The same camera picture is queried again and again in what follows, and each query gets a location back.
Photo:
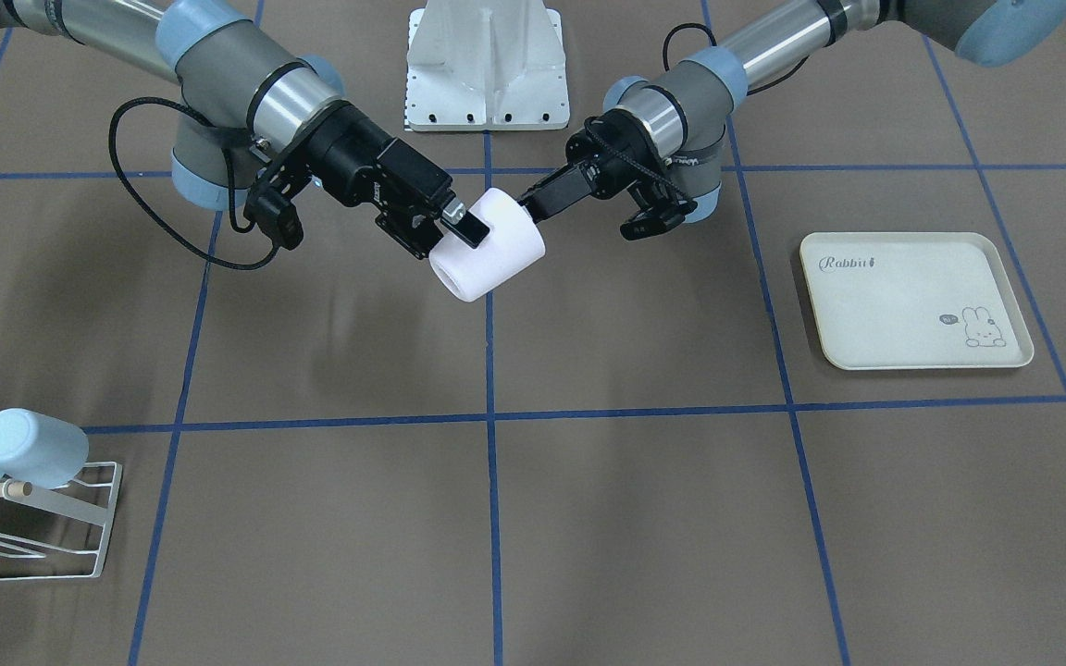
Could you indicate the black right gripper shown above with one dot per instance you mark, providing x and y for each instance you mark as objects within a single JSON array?
[{"x": 354, "y": 163}]

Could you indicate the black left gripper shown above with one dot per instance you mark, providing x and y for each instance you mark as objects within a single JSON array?
[{"x": 609, "y": 157}]

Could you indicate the pink cup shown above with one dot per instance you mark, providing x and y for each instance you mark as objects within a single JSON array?
[{"x": 512, "y": 245}]

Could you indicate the blue cup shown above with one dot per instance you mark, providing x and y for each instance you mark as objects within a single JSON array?
[{"x": 37, "y": 448}]

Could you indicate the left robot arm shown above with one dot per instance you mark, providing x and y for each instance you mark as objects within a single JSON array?
[{"x": 661, "y": 140}]

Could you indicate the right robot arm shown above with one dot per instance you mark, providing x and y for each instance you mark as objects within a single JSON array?
[{"x": 257, "y": 123}]

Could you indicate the cream plastic tray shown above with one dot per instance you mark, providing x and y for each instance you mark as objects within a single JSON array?
[{"x": 913, "y": 301}]

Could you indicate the white camera post base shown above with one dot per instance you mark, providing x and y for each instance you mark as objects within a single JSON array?
[{"x": 485, "y": 65}]

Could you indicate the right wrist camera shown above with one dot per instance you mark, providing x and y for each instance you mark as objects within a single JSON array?
[{"x": 270, "y": 208}]

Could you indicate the white wire cup rack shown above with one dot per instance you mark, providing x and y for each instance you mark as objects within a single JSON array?
[{"x": 60, "y": 533}]

